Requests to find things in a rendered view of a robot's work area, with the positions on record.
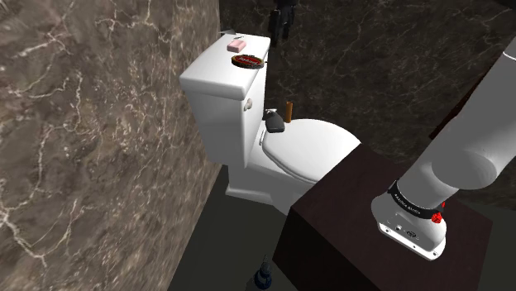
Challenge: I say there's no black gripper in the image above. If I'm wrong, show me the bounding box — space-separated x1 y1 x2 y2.
267 0 298 49

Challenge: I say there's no pink soap bar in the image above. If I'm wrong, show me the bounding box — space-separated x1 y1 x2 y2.
226 36 247 54

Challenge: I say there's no round red and black tin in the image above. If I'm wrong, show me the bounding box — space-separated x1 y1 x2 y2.
231 54 265 70

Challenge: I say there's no white toilet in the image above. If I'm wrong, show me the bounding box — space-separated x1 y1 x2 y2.
179 31 362 216

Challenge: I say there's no black spray bottle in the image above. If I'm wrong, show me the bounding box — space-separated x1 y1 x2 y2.
261 108 286 135

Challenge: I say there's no dark maroon robot stand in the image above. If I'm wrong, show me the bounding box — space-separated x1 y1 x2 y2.
271 143 494 291

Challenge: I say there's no dark blue bottle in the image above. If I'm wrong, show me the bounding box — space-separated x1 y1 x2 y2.
252 255 276 291

